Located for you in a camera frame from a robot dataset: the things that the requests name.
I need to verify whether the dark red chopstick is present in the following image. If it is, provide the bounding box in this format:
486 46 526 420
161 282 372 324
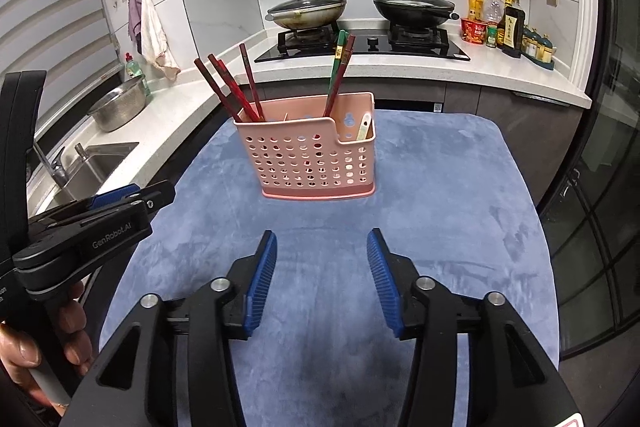
194 58 241 122

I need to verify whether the bright red chopstick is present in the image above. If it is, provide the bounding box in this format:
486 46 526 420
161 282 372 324
208 54 264 122

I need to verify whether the maroon chopstick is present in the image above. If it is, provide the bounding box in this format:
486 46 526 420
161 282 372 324
239 42 266 122
323 34 356 117

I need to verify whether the white ceramic spoon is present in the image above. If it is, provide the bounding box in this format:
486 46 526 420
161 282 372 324
356 112 372 141

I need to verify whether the green chopstick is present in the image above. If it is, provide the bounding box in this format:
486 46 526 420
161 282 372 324
328 29 348 95

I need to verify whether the left hand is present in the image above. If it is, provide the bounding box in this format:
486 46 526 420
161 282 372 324
0 281 97 415

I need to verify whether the stainless steel sink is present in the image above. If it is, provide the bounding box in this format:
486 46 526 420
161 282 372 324
27 142 138 216

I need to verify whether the steel sink faucet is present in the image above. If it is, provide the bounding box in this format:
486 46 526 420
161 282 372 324
34 142 68 188

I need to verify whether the stainless steel bowl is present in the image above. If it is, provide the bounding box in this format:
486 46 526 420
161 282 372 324
88 77 148 132

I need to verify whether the green dish soap bottle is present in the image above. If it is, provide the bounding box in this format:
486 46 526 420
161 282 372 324
125 53 151 98

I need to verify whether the pink perforated utensil basket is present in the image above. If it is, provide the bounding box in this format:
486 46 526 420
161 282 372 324
235 92 376 200

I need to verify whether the white hanging towel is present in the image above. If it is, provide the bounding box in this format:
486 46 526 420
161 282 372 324
141 0 181 81

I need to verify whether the blue plush table mat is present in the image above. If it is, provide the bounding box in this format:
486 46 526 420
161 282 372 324
101 110 560 426

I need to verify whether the purple hanging cloth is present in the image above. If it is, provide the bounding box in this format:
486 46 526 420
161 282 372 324
128 0 142 54

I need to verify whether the wok with glass lid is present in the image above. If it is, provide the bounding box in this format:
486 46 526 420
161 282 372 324
265 0 347 30

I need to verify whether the black gas stove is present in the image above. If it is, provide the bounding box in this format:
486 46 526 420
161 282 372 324
255 23 470 63

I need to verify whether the black pan with lid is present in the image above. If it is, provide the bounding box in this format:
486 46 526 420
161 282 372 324
373 0 460 29

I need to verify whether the spice jar rack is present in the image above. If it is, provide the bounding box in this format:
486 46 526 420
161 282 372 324
521 26 555 70

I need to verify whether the red instant noodle cup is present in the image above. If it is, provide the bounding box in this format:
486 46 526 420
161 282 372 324
460 17 487 44

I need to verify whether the small green label bottle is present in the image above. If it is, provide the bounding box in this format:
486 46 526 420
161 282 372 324
485 25 498 49

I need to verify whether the dark soy sauce bottle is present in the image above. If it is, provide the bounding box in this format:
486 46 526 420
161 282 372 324
500 0 526 58

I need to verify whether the clear plastic bottle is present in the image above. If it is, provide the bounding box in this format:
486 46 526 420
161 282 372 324
485 0 503 26

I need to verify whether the yellow seasoning bag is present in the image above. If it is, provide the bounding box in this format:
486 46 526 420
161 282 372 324
468 0 484 20

